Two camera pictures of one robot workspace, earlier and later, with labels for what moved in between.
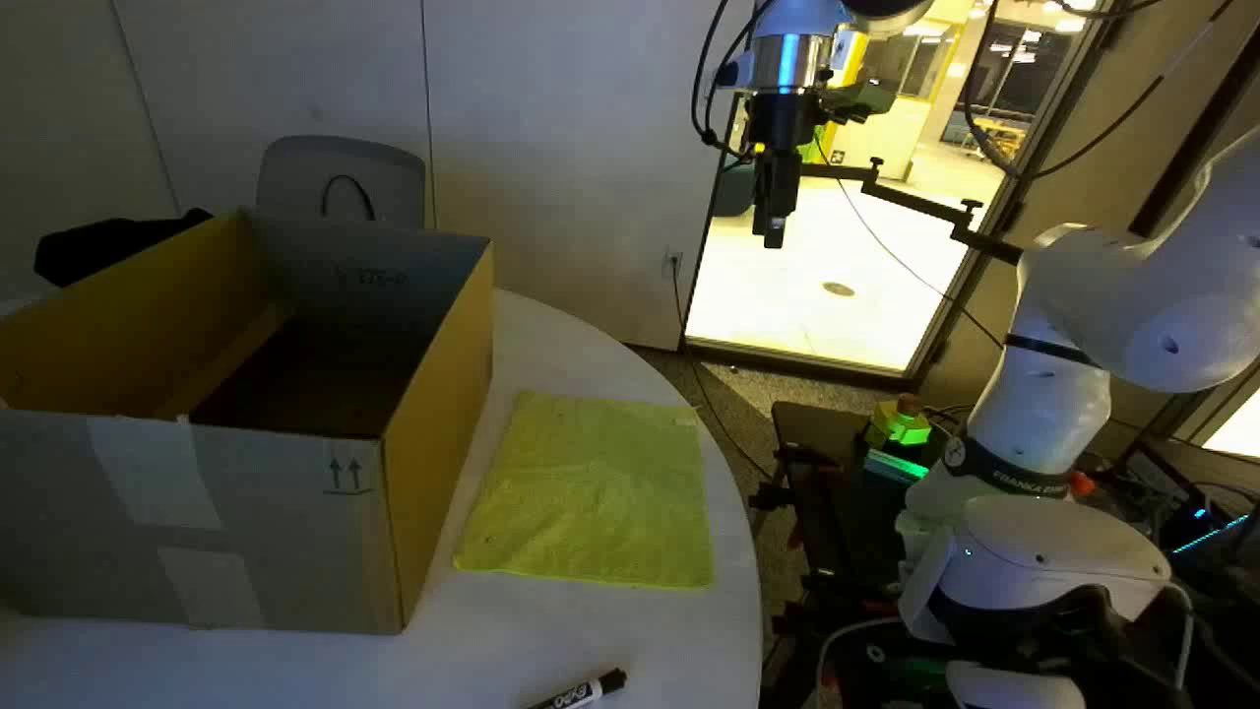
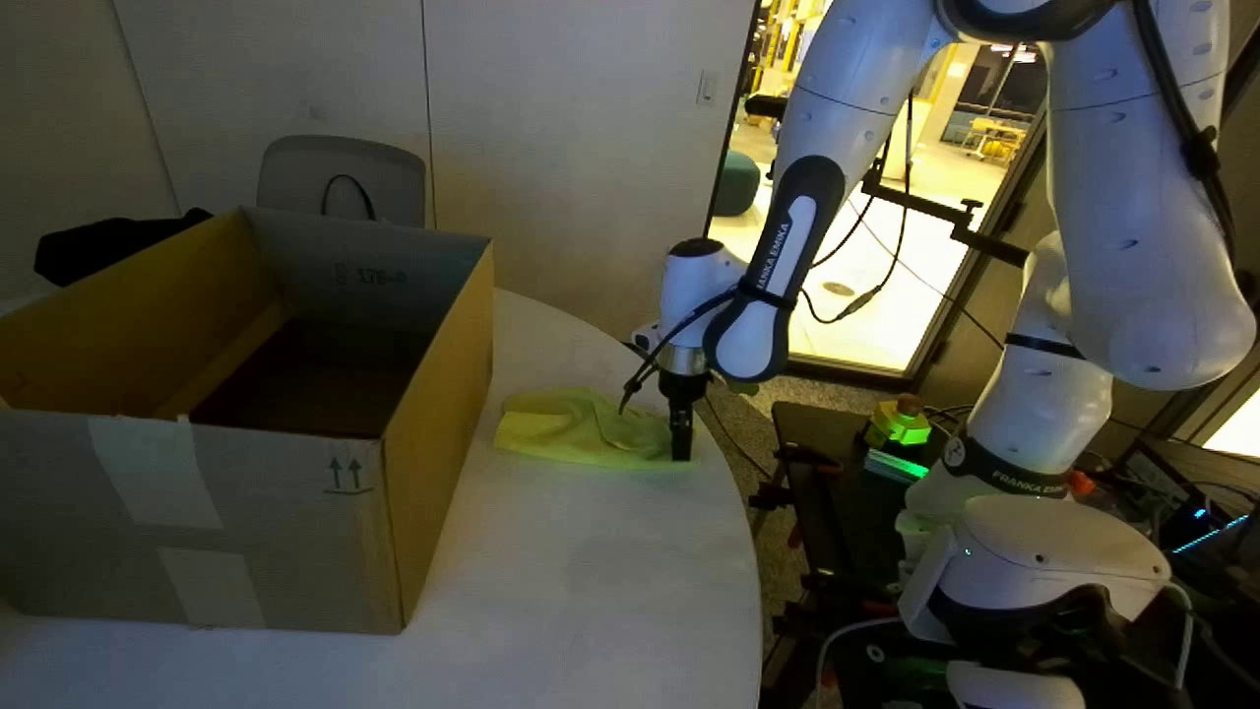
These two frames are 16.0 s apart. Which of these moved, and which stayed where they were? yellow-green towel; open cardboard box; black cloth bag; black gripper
Moved: black gripper; yellow-green towel
Stayed: open cardboard box; black cloth bag
